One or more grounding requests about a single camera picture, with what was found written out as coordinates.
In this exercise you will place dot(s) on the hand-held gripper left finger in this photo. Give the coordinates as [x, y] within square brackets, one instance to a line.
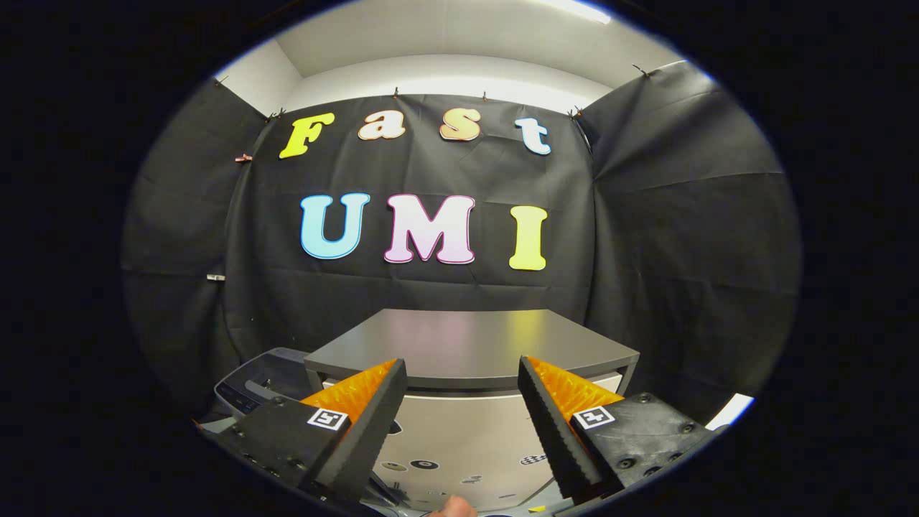
[370, 427]

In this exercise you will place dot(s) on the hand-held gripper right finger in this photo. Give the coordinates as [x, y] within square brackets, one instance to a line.
[553, 427]

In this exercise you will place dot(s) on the dark washing machine lid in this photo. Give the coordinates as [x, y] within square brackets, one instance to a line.
[276, 370]

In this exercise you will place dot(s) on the grey washing machine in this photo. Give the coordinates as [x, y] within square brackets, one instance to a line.
[237, 391]

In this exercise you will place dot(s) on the grey cabinet with white door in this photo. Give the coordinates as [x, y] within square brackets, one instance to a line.
[467, 345]

